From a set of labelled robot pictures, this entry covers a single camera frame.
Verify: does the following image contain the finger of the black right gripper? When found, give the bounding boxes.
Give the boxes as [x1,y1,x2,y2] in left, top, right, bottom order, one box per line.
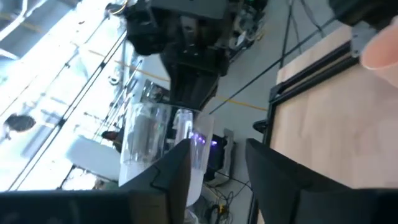
[169,72,220,110]

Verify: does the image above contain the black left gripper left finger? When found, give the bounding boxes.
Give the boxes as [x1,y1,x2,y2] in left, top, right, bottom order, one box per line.
[0,138,192,224]

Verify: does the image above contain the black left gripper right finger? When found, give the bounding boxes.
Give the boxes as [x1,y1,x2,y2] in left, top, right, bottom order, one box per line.
[245,138,398,224]

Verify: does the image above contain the clear plastic cup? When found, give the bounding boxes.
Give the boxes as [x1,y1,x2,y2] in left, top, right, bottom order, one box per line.
[119,102,215,208]

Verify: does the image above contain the pink plastic cup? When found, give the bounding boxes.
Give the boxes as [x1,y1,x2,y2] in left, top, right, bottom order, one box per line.
[359,17,398,88]

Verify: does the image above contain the tangled black floor cables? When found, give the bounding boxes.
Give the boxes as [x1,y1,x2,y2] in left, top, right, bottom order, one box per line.
[201,174,252,224]

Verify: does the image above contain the silver corner bracket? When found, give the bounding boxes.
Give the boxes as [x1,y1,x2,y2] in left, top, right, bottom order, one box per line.
[350,21,379,58]

